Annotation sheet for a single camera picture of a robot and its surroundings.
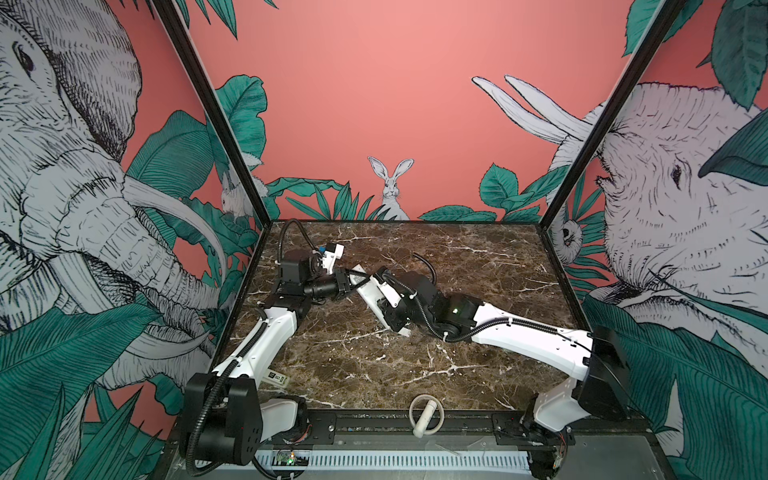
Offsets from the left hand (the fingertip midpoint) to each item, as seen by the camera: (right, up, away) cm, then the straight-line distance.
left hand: (369, 277), depth 75 cm
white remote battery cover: (-26, -27, +4) cm, 38 cm away
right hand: (+1, -6, -2) cm, 7 cm away
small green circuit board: (-19, -43, -5) cm, 47 cm away
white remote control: (0, -3, 0) cm, 3 cm away
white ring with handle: (+14, -35, -1) cm, 38 cm away
